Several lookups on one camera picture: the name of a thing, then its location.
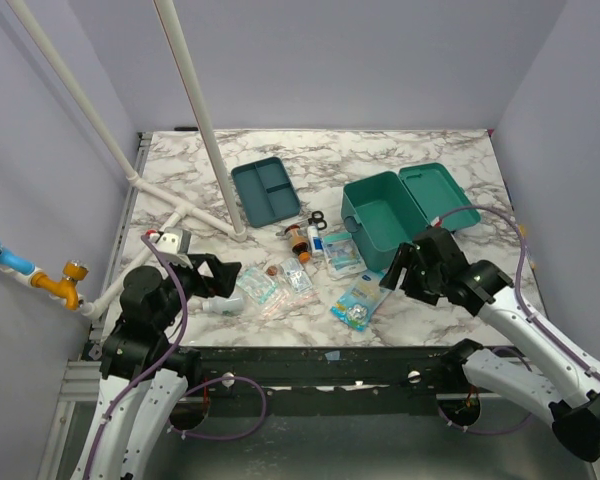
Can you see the teal medicine kit box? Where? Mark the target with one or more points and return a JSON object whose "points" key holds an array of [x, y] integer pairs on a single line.
{"points": [[387, 209]]}

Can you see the blue white gauze packet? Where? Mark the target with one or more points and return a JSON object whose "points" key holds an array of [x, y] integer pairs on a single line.
{"points": [[342, 255]]}

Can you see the teal divided tray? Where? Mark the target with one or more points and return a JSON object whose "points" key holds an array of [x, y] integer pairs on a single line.
{"points": [[266, 192]]}

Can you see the orange blue pipe valve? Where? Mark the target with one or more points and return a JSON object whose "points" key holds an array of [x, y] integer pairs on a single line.
{"points": [[65, 288]]}

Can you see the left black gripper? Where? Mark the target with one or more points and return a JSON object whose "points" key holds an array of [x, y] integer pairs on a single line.
{"points": [[225, 274]]}

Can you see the brown medicine bottle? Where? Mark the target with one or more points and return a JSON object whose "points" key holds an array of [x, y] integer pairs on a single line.
{"points": [[299, 244]]}

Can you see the teal bandage packet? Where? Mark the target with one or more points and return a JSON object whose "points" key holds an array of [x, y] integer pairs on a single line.
{"points": [[257, 285]]}

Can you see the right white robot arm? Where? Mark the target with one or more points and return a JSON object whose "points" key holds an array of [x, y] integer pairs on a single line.
{"points": [[563, 390]]}

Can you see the black handled scissors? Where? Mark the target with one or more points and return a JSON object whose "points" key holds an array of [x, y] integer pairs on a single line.
{"points": [[317, 220]]}

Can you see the white plastic bottle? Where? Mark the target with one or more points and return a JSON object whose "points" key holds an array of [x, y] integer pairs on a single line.
{"points": [[224, 306]]}

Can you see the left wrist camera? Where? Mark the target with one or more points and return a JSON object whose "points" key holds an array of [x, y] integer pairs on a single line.
{"points": [[173, 243]]}

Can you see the white pvc pipe frame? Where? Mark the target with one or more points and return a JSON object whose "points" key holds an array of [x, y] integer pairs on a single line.
{"points": [[70, 147]]}

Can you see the small blue wipe packets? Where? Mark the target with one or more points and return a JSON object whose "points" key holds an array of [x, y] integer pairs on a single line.
{"points": [[296, 275]]}

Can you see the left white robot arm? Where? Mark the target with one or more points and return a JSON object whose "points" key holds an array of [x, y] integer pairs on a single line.
{"points": [[142, 373]]}

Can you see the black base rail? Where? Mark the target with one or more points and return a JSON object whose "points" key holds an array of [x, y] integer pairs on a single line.
{"points": [[329, 381]]}

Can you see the small white blue tube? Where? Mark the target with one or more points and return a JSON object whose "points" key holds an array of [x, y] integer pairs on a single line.
{"points": [[315, 241]]}

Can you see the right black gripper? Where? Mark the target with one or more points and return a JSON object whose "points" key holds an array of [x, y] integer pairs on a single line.
{"points": [[415, 267]]}

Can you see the clear zip bag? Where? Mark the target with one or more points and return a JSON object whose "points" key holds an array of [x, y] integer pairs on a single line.
{"points": [[285, 300]]}

